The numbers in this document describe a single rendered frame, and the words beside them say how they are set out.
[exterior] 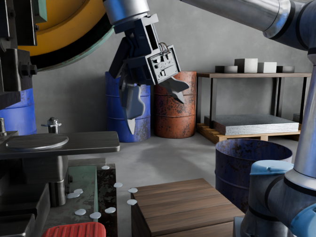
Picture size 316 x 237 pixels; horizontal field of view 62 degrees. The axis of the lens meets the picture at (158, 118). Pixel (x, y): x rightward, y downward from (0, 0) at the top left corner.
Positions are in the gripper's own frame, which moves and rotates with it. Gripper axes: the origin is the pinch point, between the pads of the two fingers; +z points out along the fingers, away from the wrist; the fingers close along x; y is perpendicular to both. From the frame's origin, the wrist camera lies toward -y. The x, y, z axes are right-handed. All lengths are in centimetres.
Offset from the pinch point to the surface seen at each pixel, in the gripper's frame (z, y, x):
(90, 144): 0.5, -8.4, -12.7
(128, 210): 87, -102, 25
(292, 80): 133, -161, 399
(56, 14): -31, -46, 8
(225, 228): 64, -19, 27
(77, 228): 0.3, 15.0, -26.3
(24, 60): -19.7, -16.1, -15.4
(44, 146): -2.9, -11.3, -20.4
